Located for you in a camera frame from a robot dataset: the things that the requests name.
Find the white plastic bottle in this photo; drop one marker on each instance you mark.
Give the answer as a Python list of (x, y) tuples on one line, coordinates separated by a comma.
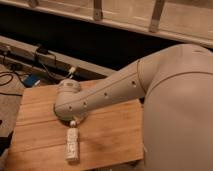
[(72, 143)]

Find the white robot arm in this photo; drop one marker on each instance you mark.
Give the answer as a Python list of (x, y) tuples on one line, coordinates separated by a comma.
[(176, 85)]

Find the green ceramic bowl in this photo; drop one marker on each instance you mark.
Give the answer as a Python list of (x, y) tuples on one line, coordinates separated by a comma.
[(67, 116)]

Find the white plug connector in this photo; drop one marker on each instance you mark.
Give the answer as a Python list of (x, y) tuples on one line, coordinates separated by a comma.
[(72, 70)]

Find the wooden table board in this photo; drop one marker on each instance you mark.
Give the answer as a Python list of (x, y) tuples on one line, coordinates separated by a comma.
[(110, 135)]

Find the black clamp device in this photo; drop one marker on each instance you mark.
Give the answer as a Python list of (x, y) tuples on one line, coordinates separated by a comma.
[(41, 50)]

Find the blue box on floor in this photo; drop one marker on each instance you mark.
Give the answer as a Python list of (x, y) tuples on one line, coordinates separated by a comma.
[(31, 80)]

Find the metal rail beam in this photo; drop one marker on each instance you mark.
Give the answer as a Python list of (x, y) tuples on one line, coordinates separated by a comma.
[(63, 62)]

